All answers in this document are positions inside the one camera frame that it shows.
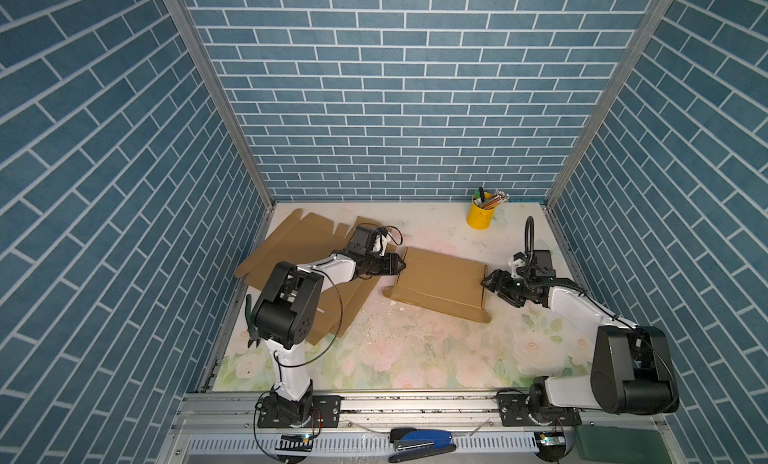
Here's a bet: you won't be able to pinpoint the green box at front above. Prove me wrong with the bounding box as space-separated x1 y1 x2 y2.
575 426 672 464

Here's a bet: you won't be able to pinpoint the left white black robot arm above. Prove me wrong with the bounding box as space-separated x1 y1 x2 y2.
244 223 406 407

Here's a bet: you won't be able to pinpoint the aluminium front rail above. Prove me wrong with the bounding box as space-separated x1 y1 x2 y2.
159 389 684 463

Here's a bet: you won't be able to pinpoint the cardboard box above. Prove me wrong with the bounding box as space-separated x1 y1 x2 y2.
382 248 491 324

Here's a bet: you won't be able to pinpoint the blue black stapler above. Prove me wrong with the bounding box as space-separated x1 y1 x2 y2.
388 427 457 463

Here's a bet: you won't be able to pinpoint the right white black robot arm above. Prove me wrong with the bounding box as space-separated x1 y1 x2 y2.
481 250 680 416

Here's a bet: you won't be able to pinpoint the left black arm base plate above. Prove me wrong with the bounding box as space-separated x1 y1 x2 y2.
256 392 341 429

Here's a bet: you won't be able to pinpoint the pens in cup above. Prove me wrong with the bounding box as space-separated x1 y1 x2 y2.
472 187 509 210

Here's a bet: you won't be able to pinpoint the green handled pliers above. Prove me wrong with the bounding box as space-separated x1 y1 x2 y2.
244 293 261 349

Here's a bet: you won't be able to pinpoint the cardboard sheet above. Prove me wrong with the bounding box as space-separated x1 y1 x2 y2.
234 209 380 345

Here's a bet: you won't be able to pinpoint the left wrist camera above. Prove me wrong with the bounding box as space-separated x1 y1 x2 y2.
370 227 391 255

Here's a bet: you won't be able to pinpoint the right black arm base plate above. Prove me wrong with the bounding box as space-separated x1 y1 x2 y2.
495 389 582 427

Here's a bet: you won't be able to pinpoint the yellow pen cup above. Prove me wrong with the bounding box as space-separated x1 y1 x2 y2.
466 198 495 231

